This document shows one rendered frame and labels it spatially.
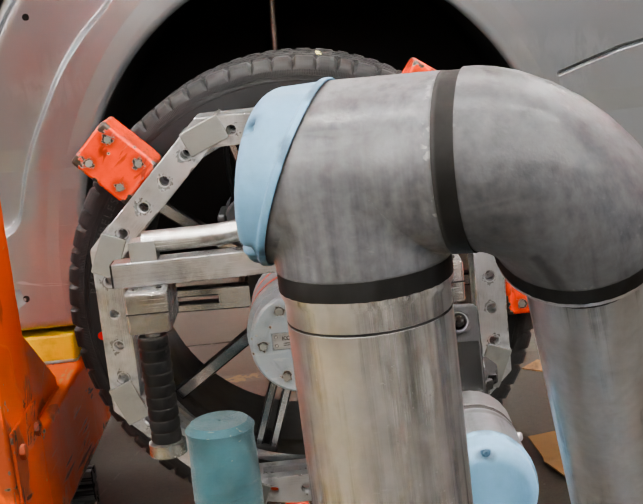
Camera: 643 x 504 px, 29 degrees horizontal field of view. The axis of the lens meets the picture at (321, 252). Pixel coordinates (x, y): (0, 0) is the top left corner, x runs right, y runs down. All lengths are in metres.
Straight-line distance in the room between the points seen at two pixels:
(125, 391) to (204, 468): 0.18
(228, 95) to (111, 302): 0.32
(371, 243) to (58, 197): 1.41
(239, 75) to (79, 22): 0.49
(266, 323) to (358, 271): 0.76
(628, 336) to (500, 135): 0.19
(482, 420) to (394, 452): 0.41
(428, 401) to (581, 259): 0.13
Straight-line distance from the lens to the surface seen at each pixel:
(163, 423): 1.49
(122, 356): 1.71
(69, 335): 2.19
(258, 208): 0.77
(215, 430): 1.60
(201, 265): 1.46
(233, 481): 1.61
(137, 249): 1.47
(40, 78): 2.14
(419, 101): 0.76
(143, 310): 1.45
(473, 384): 1.33
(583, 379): 0.89
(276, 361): 1.54
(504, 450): 1.16
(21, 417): 1.77
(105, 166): 1.65
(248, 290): 1.77
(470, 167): 0.74
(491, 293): 1.68
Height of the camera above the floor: 1.28
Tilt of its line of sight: 12 degrees down
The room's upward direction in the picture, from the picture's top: 6 degrees counter-clockwise
